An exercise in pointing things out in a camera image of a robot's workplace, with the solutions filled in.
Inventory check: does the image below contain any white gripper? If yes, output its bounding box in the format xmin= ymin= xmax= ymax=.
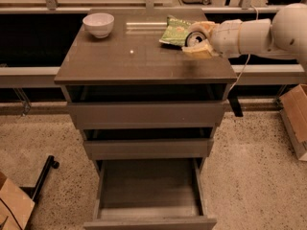
xmin=182 ymin=19 xmax=243 ymax=59

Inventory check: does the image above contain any dark pepsi can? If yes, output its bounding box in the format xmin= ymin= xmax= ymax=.
xmin=185 ymin=31 xmax=206 ymax=47

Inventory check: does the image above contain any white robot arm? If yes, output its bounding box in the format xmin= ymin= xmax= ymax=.
xmin=182 ymin=3 xmax=307 ymax=68

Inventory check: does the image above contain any grey drawer cabinet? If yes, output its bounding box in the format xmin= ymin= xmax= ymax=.
xmin=54 ymin=8 xmax=238 ymax=177

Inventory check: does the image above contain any grey middle drawer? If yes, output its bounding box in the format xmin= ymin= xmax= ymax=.
xmin=83 ymin=138 xmax=214 ymax=160

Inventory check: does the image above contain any grey top drawer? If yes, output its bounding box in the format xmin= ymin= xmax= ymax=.
xmin=67 ymin=101 xmax=225 ymax=129

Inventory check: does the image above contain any grey open bottom drawer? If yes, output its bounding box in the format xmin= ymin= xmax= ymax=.
xmin=83 ymin=158 xmax=217 ymax=230

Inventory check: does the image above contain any green chip bag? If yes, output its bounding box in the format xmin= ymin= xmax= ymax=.
xmin=159 ymin=16 xmax=192 ymax=47

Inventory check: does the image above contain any white ceramic bowl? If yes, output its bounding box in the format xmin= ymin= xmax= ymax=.
xmin=83 ymin=12 xmax=114 ymax=38

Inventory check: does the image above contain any cardboard box right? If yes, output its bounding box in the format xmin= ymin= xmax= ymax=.
xmin=280 ymin=84 xmax=307 ymax=162

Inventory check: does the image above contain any cardboard box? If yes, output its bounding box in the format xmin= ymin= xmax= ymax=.
xmin=0 ymin=172 xmax=35 ymax=230
xmin=280 ymin=84 xmax=307 ymax=162

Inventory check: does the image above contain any black caster leg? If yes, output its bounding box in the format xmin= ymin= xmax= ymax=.
xmin=21 ymin=155 xmax=59 ymax=203

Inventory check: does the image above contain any cardboard box bottom left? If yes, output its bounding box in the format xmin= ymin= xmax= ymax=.
xmin=0 ymin=172 xmax=35 ymax=230

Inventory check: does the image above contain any white cable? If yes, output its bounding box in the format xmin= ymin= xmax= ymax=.
xmin=227 ymin=5 xmax=259 ymax=94

